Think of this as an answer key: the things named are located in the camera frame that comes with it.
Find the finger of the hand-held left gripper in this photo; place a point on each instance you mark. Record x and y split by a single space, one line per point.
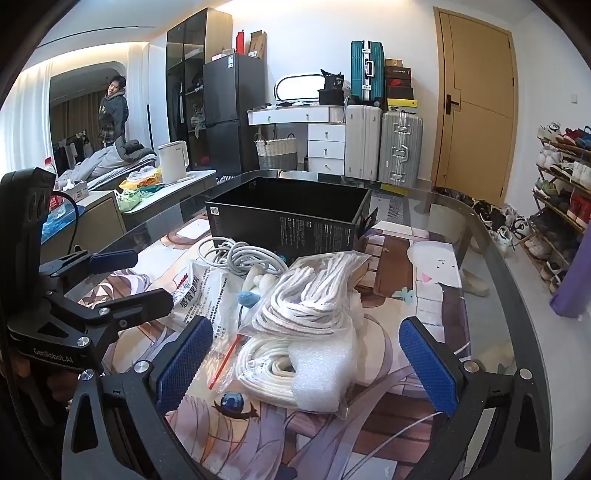
138 307
113 259

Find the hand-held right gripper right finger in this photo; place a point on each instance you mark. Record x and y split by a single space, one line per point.
427 364

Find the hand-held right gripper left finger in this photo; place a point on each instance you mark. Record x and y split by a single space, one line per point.
184 360

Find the white medicine packet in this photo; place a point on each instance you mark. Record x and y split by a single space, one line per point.
207 300

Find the small white blue plush toy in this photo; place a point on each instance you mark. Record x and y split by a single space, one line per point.
254 288

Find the white foam wrap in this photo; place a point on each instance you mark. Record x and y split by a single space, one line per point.
323 374

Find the black cardboard box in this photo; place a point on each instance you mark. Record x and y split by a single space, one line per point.
286 230

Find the person's left hand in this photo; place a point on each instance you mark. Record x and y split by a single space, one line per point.
62 385

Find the blue plastic bag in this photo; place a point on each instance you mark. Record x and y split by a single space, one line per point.
60 224

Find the red-capped water bottle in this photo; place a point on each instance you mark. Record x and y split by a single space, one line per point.
51 168

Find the light green cloth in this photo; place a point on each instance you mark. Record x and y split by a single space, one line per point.
131 201

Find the printed desk mat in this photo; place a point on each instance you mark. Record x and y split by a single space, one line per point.
415 286

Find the yellow snack bag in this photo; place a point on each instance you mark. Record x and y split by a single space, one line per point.
141 179

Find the grey low cabinet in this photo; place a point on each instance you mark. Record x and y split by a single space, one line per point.
175 194

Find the beige slipper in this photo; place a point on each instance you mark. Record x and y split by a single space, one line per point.
475 284

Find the grey bedding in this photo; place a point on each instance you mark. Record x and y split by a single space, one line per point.
106 161

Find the white electric kettle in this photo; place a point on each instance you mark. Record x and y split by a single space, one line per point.
173 161

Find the pile of sneakers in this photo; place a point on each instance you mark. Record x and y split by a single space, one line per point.
498 221

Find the purple bag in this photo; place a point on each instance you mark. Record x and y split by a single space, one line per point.
575 281

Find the woven grey white basket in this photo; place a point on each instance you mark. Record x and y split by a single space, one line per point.
277 154

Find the dark grey refrigerator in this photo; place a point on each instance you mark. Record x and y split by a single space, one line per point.
233 106

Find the dark glass wardrobe cabinet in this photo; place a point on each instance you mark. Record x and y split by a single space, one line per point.
194 69

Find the silver suitcase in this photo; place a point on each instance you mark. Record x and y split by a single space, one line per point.
400 147

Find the wooden shoe rack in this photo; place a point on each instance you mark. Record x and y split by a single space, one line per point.
547 173

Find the white suitcase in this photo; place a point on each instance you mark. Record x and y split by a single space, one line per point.
364 143

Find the wooden door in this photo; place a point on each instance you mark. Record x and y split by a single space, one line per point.
480 138

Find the white vanity desk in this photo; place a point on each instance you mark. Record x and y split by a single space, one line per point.
323 138

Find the shoe rack with shoes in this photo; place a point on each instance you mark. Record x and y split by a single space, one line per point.
563 161

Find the red slim item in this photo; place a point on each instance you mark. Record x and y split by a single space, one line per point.
240 41

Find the oval white mirror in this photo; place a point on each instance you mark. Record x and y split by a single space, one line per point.
300 87

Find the brown cardboard box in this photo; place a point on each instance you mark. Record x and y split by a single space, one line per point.
258 44

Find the black yellow shoe box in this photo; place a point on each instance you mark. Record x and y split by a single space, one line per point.
401 105

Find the black bag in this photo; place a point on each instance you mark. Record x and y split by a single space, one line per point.
331 90

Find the black red-logo shoe box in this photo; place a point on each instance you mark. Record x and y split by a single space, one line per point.
399 82

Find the teal suitcase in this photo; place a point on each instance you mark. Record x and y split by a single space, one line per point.
367 69

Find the tan shoe box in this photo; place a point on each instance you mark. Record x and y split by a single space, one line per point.
395 63

